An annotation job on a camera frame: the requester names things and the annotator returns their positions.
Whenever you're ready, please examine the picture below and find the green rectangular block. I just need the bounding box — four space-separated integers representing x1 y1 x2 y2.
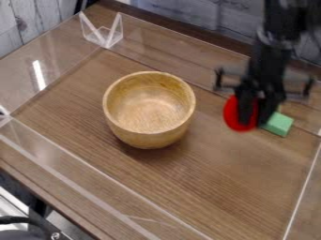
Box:
262 112 293 137

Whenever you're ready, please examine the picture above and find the black metal clamp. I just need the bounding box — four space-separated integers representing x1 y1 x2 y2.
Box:
0 209 71 240

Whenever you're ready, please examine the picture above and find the clear acrylic corner bracket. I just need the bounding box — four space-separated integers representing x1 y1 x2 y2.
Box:
79 12 124 49

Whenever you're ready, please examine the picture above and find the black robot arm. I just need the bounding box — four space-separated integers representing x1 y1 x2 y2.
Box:
223 0 321 131

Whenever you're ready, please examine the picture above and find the red plush strawberry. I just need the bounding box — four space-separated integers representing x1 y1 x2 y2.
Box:
223 96 258 132

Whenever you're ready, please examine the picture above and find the clear acrylic enclosure wall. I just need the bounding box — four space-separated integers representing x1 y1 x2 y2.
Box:
0 110 211 240

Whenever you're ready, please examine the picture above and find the wooden bowl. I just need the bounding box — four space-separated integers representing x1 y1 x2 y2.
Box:
101 71 195 149

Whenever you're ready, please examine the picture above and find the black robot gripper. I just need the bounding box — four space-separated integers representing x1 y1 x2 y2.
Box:
211 43 315 127

